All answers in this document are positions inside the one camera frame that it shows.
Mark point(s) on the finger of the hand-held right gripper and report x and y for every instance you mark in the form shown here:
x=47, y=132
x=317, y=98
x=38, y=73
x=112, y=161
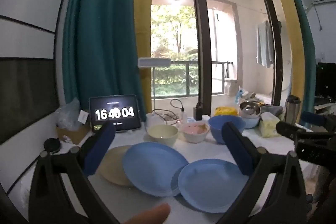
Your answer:
x=313, y=118
x=288, y=129

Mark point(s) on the dark sliding door frame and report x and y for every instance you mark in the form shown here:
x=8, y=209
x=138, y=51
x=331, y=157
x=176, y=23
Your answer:
x=202, y=29

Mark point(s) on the cream bowl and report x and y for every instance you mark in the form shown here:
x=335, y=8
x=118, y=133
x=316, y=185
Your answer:
x=162, y=138

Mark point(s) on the yellow tissue pack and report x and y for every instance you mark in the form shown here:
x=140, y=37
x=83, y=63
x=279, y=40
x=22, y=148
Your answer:
x=269, y=127

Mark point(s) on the metal bowl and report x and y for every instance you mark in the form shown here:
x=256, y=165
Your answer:
x=249, y=108

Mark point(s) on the grey cloth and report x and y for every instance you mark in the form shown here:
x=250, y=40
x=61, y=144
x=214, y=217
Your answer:
x=273, y=109

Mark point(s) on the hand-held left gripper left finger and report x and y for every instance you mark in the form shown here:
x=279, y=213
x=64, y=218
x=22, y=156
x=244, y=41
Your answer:
x=101, y=146

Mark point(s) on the light blue bowl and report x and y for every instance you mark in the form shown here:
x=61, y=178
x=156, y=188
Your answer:
x=250, y=121

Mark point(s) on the person's right forearm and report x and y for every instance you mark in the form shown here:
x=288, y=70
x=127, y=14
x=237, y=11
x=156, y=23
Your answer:
x=325, y=184

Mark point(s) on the person's left hand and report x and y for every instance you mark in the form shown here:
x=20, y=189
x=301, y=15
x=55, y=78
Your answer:
x=149, y=214

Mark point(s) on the white charger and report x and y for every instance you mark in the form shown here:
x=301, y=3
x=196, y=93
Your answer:
x=183, y=115

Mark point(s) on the black round object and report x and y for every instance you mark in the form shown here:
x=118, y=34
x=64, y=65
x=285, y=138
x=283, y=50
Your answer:
x=52, y=145

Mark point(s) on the hanging light blue towel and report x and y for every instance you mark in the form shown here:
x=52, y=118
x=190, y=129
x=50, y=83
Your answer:
x=265, y=45

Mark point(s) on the small white box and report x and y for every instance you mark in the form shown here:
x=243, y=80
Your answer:
x=83, y=117

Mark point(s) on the black computer monitor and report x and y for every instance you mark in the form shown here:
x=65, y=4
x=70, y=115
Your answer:
x=325, y=79

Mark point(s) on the pink white bowl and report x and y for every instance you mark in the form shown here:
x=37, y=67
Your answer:
x=195, y=129

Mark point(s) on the clear plastic bag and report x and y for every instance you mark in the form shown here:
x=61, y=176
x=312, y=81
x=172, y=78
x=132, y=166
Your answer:
x=67, y=113

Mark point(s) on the white plastic jug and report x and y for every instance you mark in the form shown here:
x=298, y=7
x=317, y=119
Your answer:
x=231, y=87

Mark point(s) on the white desk lamp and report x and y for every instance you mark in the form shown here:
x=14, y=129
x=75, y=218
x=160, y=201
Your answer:
x=155, y=62

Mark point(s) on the yellow sponge cloth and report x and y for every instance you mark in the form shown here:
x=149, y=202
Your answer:
x=225, y=110

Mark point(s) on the black tablet with clock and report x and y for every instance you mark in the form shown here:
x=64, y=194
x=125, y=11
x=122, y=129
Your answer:
x=115, y=113

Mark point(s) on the balcony railing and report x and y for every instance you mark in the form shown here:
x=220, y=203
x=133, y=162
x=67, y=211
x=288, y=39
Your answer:
x=181, y=62

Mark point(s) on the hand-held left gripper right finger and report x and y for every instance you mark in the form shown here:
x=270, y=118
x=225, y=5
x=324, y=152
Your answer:
x=237, y=148

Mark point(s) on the blue bag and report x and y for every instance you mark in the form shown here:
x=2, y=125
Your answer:
x=240, y=94

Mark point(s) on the steel thermos flask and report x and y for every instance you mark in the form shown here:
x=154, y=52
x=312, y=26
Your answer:
x=292, y=111

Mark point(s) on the yellow curtain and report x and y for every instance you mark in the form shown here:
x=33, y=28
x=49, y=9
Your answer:
x=143, y=3
x=291, y=43

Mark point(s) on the cream plate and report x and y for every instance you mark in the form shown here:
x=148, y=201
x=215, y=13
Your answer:
x=113, y=163

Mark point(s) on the blue plate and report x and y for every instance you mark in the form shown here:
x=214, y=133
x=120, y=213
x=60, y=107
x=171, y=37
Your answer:
x=210, y=187
x=155, y=169

